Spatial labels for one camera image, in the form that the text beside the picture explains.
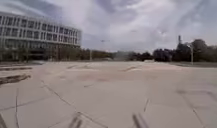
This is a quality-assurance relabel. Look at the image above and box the pale concrete slab plaza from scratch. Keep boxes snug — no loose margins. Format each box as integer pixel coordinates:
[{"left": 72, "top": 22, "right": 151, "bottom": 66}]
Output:
[{"left": 0, "top": 60, "right": 217, "bottom": 128}]

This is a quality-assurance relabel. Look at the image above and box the row of trees before building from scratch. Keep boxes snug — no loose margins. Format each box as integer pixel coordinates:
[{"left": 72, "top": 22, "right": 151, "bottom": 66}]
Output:
[{"left": 0, "top": 45, "right": 114, "bottom": 62}]

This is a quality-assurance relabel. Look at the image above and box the robot's own part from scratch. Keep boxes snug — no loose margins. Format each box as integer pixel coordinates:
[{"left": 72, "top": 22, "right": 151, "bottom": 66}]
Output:
[
  {"left": 132, "top": 113, "right": 148, "bottom": 128},
  {"left": 68, "top": 113, "right": 84, "bottom": 128}
]

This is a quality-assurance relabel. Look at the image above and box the row of dark trees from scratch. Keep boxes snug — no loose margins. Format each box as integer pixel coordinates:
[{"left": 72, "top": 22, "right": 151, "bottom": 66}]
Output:
[{"left": 127, "top": 38, "right": 217, "bottom": 63}]

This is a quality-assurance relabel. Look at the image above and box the white curved multi-storey building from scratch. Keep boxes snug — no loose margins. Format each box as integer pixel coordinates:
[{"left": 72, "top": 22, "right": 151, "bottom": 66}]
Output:
[{"left": 0, "top": 11, "right": 83, "bottom": 61}]

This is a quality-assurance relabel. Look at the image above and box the pale lamp pole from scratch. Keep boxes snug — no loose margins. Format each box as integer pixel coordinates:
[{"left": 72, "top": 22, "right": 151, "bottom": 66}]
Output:
[{"left": 188, "top": 43, "right": 195, "bottom": 65}]

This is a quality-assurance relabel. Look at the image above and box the dark strip of bare ground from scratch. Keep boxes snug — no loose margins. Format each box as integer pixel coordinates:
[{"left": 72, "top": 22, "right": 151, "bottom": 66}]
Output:
[{"left": 0, "top": 73, "right": 32, "bottom": 88}]

